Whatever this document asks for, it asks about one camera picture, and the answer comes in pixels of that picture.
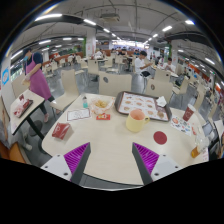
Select red snack box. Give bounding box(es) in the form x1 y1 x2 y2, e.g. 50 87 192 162
52 123 70 140

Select colourful sticker sheet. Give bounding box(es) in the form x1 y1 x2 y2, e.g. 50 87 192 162
171 115 192 136

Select red paper cup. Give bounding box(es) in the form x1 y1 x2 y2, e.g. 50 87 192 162
183 104 196 121

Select clear bottle amber liquid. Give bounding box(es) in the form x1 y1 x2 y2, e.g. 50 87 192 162
191 126 209 158

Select seated man white shirt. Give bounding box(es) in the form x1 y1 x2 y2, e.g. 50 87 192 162
135 51 151 77

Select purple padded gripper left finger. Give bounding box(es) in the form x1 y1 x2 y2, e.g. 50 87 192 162
41 142 92 186

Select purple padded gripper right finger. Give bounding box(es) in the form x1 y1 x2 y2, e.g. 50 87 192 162
131 142 183 186

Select yellow ceramic mug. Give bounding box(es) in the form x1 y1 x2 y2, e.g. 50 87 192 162
126 109 150 132

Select dark food tray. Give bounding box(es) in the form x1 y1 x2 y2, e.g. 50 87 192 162
115 91 172 122

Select paper-lined food basket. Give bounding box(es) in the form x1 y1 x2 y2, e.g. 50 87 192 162
90 97 115 115

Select crumpled white napkin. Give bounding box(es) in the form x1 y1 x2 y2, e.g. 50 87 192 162
156 96 167 107

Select white printed card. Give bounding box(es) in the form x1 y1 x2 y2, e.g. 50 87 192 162
67 108 91 121

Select beige chair middle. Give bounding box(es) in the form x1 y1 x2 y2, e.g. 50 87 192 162
99 71 132 97

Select beige chair left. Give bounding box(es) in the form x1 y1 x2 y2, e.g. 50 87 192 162
50 69 79 111

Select red sauce packet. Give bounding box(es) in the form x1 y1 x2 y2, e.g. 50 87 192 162
96 113 110 120

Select small teal bottle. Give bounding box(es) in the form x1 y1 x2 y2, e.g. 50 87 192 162
82 96 88 108

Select side table with tray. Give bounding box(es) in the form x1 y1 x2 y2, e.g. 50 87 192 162
10 89 45 139

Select beige chair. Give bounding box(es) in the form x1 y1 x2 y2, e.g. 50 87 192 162
145 79 173 102
50 69 79 111
99 71 132 97

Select seated person far right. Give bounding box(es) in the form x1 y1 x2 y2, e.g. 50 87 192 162
162 57 176 72

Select beige chair right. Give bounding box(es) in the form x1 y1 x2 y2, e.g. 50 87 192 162
145 79 173 102

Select woman in purple apron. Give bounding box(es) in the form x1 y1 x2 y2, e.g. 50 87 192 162
21 47 60 124

